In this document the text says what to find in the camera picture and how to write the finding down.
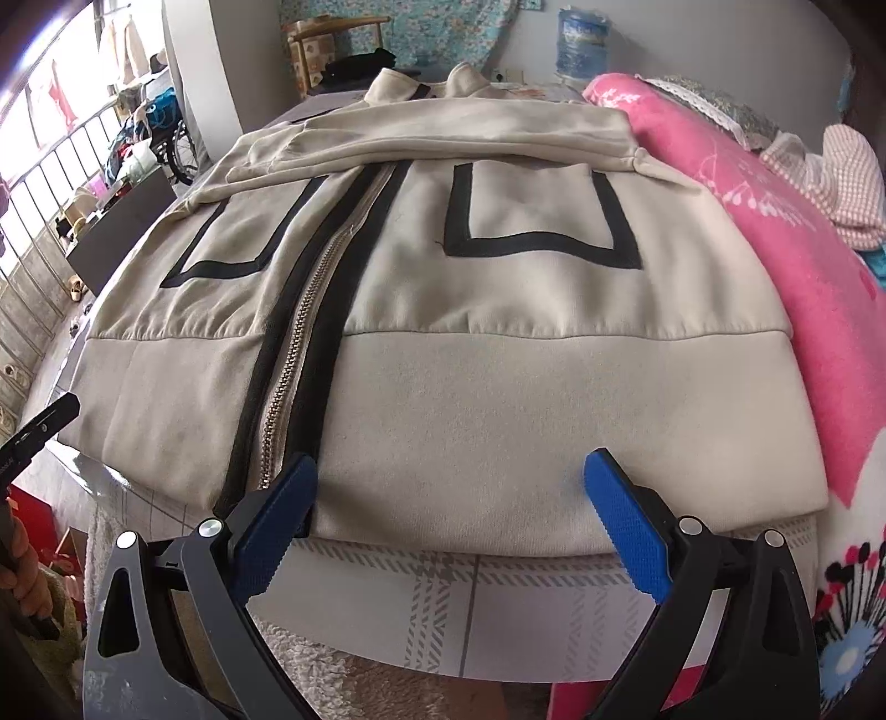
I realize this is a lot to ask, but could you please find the metal balcony railing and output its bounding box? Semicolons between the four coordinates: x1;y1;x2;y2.
2;99;122;438

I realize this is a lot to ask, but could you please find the left hand holding gripper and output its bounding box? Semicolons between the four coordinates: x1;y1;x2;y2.
2;516;53;620

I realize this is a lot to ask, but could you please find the black garment on chair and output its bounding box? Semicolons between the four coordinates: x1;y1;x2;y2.
306;48;420;96

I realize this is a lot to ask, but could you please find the green knit sleeve forearm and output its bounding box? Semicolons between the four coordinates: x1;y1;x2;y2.
2;565;83;718

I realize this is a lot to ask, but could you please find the lace trimmed floral pillow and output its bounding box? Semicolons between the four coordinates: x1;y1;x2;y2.
644;75;779;152

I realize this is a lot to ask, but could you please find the pink checkered knit cloth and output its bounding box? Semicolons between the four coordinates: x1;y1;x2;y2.
760;125;884;252

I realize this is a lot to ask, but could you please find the teal floral hanging cloth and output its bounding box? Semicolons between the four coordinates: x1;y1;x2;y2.
278;0;519;69

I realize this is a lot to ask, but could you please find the pink floral fleece blanket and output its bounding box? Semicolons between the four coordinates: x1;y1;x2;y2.
583;72;884;718

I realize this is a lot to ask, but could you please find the dark grey table top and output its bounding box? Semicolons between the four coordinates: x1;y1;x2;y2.
66;167;176;296

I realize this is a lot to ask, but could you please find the blue water jug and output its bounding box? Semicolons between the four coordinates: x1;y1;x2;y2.
555;6;611;83

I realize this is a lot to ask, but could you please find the beige zip jacket black trim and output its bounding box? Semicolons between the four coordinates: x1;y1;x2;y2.
61;66;827;558

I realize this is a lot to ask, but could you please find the wooden chair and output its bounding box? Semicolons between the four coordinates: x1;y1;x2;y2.
281;15;390;99

